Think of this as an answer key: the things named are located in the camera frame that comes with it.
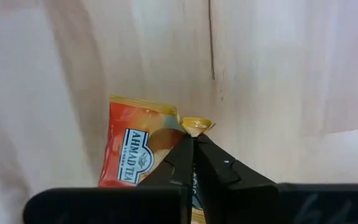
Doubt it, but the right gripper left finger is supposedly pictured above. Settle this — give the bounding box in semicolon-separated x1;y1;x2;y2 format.
23;136;195;224

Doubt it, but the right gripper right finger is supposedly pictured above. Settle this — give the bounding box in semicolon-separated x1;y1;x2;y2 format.
194;134;358;224

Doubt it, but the yellow green tea packet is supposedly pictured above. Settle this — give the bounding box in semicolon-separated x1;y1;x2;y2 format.
99;95;216;224

